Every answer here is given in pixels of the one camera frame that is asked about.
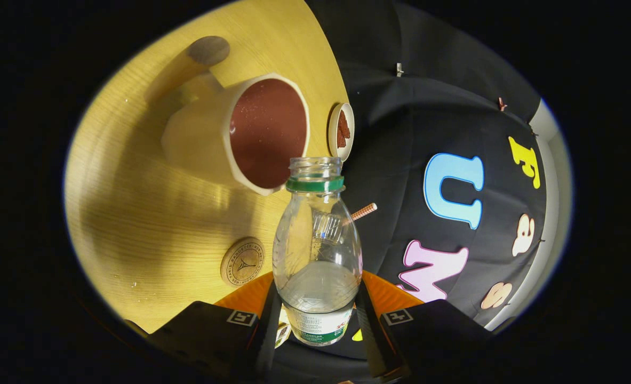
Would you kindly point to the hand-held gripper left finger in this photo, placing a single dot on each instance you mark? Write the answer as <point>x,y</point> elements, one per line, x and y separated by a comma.
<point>266,341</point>

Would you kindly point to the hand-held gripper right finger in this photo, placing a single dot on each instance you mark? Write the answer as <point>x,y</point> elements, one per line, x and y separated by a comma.
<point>371,341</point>

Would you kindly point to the clear plastic bottle green label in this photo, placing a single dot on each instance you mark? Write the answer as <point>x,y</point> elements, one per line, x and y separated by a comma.
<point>318,290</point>

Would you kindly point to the round wooden coaster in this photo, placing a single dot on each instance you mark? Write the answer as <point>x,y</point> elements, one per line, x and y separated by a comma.
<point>242,262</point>

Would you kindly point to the striped paper straw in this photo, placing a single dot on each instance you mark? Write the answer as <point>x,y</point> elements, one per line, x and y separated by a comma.
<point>364,211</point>

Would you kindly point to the wooden table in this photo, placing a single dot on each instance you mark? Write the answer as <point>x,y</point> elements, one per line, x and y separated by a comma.
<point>134,213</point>

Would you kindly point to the brown sausage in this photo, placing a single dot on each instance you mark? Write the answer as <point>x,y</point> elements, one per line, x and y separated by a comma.
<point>341,140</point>
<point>344,121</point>

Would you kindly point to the small white round plate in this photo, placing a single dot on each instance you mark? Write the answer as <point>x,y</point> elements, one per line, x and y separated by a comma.
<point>333,128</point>

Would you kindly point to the small red clip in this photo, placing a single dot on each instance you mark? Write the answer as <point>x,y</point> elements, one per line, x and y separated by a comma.
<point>502,104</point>

